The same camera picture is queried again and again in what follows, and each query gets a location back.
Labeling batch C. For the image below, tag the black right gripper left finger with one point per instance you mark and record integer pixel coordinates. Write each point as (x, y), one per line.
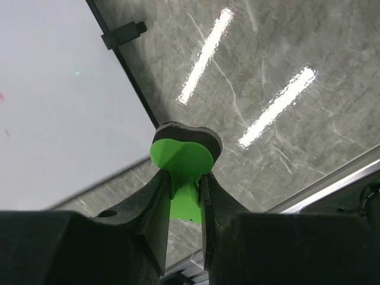
(125, 244)

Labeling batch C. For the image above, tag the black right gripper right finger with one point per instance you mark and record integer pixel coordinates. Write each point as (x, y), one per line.
(241, 247)

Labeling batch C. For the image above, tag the green whiteboard eraser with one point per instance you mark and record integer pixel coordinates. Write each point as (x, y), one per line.
(187, 153)

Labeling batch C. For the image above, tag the black framed whiteboard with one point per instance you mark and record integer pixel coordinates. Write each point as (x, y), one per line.
(70, 117)

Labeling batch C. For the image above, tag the black whiteboard clip foot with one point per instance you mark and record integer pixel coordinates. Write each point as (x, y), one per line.
(124, 34)

